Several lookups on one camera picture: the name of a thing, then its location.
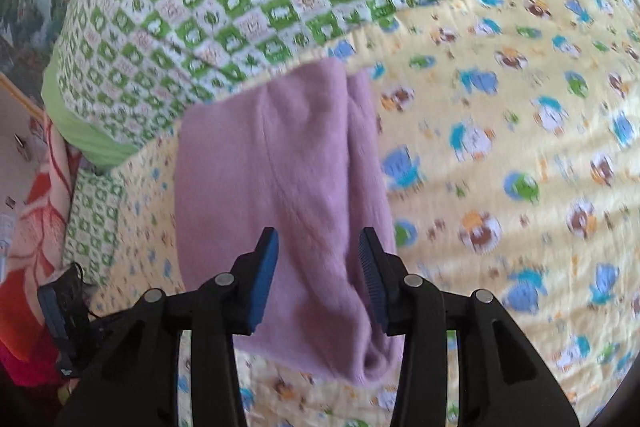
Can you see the red floral blanket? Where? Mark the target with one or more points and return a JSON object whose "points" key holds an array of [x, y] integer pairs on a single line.
{"points": [[30, 257]]}

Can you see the yellow cartoon print bedsheet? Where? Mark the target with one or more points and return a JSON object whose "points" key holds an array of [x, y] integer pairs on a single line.
{"points": [[500, 157]]}

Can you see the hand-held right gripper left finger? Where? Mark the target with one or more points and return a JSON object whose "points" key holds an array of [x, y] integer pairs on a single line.
{"points": [[260, 282]]}

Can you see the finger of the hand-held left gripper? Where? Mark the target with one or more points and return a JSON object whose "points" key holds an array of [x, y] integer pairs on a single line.
{"points": [[52, 312]]}

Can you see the purple knit sweater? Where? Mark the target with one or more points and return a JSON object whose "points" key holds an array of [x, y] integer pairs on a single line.
{"points": [[300, 167]]}

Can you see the green checked pillow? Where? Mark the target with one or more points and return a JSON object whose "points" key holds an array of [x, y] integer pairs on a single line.
{"points": [[92, 217]]}

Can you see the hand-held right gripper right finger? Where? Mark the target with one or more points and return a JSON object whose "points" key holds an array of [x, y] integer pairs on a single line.
{"points": [[375, 287]]}

